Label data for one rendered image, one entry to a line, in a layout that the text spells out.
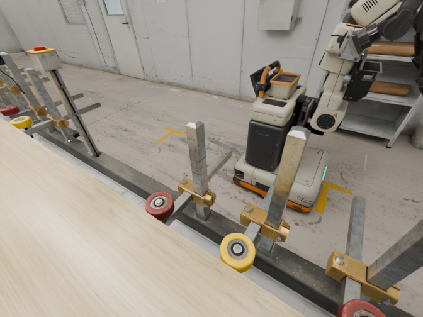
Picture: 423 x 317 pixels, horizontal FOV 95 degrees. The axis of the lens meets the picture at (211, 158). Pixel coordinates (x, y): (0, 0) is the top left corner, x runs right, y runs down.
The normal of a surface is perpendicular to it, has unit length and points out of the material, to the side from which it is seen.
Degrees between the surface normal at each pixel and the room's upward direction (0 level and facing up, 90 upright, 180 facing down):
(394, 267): 90
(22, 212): 0
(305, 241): 0
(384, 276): 90
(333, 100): 90
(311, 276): 0
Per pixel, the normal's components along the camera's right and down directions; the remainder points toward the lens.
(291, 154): -0.55, 0.54
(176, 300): -0.04, -0.77
